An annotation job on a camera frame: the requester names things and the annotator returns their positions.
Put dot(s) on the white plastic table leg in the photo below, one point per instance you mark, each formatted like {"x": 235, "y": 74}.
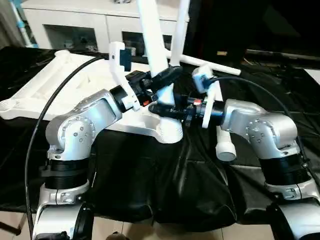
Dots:
{"x": 215, "y": 67}
{"x": 152, "y": 35}
{"x": 226, "y": 147}
{"x": 181, "y": 25}

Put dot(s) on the white plastic table top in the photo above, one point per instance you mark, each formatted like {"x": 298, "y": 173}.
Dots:
{"x": 75, "y": 95}

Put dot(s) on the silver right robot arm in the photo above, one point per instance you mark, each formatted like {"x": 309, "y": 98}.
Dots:
{"x": 260, "y": 135}

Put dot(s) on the white glass-door cabinet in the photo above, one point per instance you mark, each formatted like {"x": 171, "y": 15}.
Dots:
{"x": 90, "y": 20}

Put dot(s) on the dark black cabinet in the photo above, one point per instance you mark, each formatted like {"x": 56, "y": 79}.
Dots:
{"x": 260, "y": 22}

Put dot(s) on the white flat side panel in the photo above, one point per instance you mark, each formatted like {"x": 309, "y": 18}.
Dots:
{"x": 315, "y": 75}

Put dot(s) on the grey curtain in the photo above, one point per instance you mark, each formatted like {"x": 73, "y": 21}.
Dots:
{"x": 7, "y": 22}

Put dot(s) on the grey metal table leg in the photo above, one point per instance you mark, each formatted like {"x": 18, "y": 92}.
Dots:
{"x": 10, "y": 227}

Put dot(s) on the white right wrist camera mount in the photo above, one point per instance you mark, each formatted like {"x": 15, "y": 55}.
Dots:
{"x": 205, "y": 80}

